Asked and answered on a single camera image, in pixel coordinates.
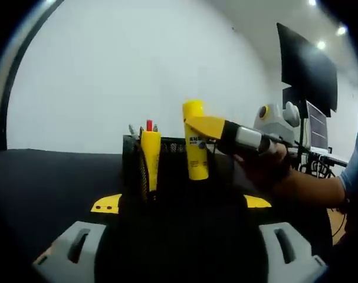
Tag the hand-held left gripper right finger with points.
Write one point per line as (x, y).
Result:
(296, 250)

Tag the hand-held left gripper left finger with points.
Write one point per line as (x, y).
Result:
(75, 244)

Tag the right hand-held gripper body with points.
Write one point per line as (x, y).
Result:
(274, 121)

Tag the yellow glue stick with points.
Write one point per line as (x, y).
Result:
(197, 160)
(150, 159)

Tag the black mesh holder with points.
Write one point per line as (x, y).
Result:
(172, 182)

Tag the red capped marker pen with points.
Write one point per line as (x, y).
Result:
(149, 125)

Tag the clear grey pen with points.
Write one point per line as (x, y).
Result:
(133, 132)

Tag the person's right hand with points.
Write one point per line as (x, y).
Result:
(270, 168)

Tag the black monitor stand pole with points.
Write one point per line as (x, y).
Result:
(301, 123)

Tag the laptop with lit screen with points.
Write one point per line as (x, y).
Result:
(317, 126)

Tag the black monitor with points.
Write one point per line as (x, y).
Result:
(308, 67)

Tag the white desk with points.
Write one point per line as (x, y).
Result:
(335, 157)

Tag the black glass wall frame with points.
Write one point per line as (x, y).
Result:
(16, 73)

